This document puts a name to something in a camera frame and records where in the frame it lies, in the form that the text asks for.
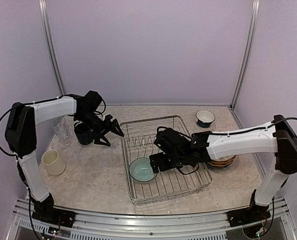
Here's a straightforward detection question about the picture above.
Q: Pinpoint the aluminium front rail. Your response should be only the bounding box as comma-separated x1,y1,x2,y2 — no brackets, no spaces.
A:
5,198,297,240

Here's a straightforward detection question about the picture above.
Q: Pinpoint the right aluminium corner post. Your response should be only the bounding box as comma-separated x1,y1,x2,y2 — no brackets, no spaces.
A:
230,0,260,112

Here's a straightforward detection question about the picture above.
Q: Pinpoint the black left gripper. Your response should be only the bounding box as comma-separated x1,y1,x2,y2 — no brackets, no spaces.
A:
76,110,125,146

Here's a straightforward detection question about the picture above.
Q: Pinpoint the metal wire dish rack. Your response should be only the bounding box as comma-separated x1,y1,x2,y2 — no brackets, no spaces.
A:
120,115,212,205

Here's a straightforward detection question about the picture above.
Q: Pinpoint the white ceramic mug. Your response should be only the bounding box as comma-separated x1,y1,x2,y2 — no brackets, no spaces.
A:
41,149,67,176

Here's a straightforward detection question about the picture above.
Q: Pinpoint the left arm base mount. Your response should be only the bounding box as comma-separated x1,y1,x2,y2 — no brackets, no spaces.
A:
29,194,76,228

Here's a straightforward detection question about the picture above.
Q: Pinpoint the cream bird pattern plate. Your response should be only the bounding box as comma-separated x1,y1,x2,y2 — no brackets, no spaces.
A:
213,155,236,162

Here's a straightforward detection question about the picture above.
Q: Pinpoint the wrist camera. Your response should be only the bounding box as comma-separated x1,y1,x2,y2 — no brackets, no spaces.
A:
79,90,106,115
154,128,190,154

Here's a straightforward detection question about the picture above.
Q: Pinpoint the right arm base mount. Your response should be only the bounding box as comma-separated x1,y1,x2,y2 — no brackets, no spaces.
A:
226,190,271,227

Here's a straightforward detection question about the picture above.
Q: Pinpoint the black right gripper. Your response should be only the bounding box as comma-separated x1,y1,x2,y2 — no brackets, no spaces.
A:
149,151,188,173

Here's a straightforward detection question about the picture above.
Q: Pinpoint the left aluminium corner post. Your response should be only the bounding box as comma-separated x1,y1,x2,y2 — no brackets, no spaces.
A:
38,0,66,95

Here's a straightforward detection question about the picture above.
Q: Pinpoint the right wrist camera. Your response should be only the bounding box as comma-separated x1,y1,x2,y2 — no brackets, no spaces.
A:
154,128,190,154

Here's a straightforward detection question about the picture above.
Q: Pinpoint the dark blue mug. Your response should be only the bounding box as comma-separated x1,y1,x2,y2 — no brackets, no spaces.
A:
74,122,93,146

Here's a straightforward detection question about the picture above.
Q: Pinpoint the yellow polka dot plate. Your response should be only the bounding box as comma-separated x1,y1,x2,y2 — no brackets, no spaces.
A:
206,160,234,169

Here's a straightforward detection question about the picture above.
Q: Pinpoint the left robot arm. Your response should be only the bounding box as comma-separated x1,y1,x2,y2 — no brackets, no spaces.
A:
5,90,124,202

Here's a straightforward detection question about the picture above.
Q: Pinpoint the aluminium corner post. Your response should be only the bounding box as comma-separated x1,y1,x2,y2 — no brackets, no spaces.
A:
38,0,66,95
230,0,260,112

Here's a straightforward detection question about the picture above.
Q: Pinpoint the clear glass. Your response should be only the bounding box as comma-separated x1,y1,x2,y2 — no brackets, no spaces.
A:
51,117,68,136
54,128,73,146

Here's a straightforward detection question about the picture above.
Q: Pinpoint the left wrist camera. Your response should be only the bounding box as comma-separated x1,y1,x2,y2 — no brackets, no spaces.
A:
79,90,106,115

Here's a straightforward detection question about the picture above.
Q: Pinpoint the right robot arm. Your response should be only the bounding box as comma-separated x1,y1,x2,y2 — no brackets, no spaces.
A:
149,114,297,222

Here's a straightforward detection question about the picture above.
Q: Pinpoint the grey striped ceramic bowl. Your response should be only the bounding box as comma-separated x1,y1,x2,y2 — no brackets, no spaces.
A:
128,157,158,183

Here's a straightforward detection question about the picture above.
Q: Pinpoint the teal white ceramic bowl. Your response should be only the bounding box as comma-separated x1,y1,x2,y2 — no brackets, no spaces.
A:
195,109,216,128

